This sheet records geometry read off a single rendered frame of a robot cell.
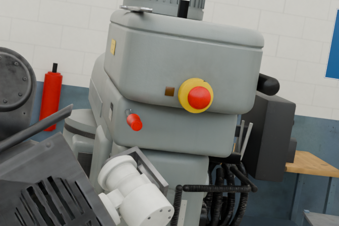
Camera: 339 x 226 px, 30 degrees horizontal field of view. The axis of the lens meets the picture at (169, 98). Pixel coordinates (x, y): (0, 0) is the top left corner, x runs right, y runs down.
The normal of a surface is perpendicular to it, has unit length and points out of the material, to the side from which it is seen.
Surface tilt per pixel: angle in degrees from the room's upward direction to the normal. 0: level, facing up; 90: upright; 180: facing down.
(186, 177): 90
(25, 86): 61
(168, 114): 90
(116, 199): 45
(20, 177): 66
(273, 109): 90
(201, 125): 90
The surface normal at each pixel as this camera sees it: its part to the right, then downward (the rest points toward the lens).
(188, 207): 0.45, 0.18
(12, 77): 0.50, -0.31
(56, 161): 0.23, -0.26
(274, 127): 0.18, 0.14
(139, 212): -0.41, -0.33
